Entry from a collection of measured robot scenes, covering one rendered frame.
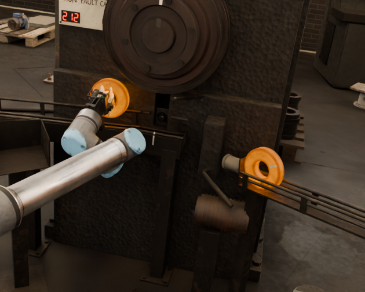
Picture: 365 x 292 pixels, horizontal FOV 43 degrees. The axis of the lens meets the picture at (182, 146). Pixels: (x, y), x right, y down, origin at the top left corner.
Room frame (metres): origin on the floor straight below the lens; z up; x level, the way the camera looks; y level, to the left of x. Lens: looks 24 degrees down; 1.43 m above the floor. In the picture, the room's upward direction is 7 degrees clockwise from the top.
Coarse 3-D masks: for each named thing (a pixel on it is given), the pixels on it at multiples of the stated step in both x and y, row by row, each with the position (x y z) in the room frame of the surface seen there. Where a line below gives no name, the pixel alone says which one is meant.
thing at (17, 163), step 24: (24, 120) 1.67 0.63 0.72; (0, 144) 1.63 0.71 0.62; (24, 144) 1.67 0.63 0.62; (48, 144) 1.53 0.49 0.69; (0, 168) 1.49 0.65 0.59; (24, 168) 1.50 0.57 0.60; (24, 216) 1.54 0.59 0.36; (24, 240) 1.54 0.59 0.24; (24, 264) 1.54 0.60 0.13; (0, 288) 1.51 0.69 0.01; (24, 288) 1.53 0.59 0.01
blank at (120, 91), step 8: (104, 80) 1.74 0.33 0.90; (112, 80) 1.74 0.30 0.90; (96, 88) 1.74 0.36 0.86; (104, 88) 1.74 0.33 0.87; (112, 88) 1.73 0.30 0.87; (120, 88) 1.73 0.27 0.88; (120, 96) 1.73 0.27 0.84; (128, 96) 1.74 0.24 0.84; (120, 104) 1.73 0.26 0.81; (128, 104) 1.74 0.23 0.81; (112, 112) 1.73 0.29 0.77; (120, 112) 1.72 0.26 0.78
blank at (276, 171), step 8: (256, 152) 1.53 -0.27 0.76; (264, 152) 1.51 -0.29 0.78; (272, 152) 1.50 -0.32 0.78; (248, 160) 1.55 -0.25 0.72; (256, 160) 1.52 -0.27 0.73; (264, 160) 1.50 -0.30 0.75; (272, 160) 1.48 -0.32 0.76; (280, 160) 1.48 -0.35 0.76; (248, 168) 1.54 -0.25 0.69; (256, 168) 1.54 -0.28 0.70; (272, 168) 1.47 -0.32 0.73; (280, 168) 1.46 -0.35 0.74; (256, 176) 1.52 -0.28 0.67; (264, 176) 1.52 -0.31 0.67; (272, 176) 1.47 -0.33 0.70; (280, 176) 1.46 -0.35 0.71; (264, 184) 1.49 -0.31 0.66
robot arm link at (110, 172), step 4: (100, 140) 1.46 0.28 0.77; (96, 144) 1.42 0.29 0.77; (112, 168) 1.41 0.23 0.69; (116, 168) 1.42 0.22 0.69; (120, 168) 1.43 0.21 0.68; (104, 172) 1.41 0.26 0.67; (108, 172) 1.41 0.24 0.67; (112, 172) 1.41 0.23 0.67; (116, 172) 1.42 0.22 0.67; (104, 176) 1.42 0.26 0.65; (108, 176) 1.42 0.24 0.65
